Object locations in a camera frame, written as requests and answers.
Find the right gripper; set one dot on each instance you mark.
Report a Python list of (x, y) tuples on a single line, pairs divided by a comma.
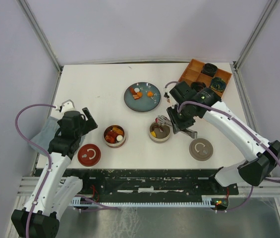
[(177, 125)]

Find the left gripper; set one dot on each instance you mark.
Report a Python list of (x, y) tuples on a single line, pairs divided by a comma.
[(89, 124)]

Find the metal tongs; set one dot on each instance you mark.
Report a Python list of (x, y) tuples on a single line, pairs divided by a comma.
[(188, 132)]

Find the red pepper piece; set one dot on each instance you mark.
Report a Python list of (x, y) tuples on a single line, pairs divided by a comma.
[(110, 137)]

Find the fried chicken piece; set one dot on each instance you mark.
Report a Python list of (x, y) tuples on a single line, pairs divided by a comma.
[(118, 130)]

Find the red steel lunch bowl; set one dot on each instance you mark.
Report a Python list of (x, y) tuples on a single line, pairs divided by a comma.
[(117, 144)]

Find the beige lunch box bowl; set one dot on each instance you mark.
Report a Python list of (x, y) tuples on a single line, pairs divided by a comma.
[(161, 136)]

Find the white rice ball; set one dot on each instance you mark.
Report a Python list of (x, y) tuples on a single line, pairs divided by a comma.
[(119, 138)]

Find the wooden compartment tray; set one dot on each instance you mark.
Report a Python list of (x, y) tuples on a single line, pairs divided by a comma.
[(193, 73)]

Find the blue ceramic food plate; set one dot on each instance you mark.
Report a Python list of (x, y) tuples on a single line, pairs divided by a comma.
[(144, 103)]

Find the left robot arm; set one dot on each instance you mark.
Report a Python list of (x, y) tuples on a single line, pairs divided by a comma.
[(40, 216)]

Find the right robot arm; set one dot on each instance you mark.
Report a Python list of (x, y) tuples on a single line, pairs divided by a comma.
[(260, 155)]

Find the red lunch box lid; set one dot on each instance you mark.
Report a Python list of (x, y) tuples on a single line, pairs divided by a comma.
[(89, 155)]

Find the beige lunch box lid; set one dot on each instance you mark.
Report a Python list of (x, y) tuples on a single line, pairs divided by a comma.
[(201, 149)]

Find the orange black rolled napkin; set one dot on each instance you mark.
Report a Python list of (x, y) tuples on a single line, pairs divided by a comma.
[(198, 86)]

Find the green rolled napkin right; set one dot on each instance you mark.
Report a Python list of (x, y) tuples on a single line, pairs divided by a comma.
[(218, 84)]

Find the light blue cloth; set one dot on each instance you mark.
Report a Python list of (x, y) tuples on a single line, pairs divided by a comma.
[(41, 136)]

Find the dark rolled napkin top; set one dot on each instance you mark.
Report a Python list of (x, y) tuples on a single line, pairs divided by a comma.
[(209, 69)]

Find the small black white roll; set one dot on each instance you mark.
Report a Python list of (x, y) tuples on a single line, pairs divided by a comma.
[(136, 89)]

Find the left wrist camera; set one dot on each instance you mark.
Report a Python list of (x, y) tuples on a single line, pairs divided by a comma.
[(65, 106)]

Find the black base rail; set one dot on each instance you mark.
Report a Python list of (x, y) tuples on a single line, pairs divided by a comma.
[(145, 186)]

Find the left aluminium frame post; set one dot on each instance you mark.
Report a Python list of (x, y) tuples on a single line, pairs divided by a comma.
[(26, 9)]

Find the aluminium frame post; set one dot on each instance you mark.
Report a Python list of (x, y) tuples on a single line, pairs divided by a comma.
[(258, 28), (26, 9)]

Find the right aluminium frame post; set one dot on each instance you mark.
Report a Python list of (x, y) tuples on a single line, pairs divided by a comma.
[(258, 28)]

